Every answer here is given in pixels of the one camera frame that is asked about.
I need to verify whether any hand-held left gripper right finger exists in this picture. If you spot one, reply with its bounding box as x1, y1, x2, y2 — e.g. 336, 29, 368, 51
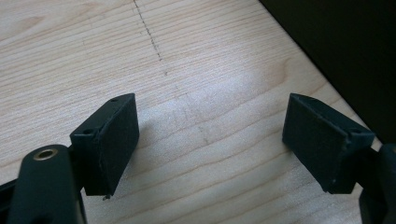
281, 92, 376, 195

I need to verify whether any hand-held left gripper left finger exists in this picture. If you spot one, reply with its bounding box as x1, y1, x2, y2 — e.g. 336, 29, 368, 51
69, 92, 140, 198

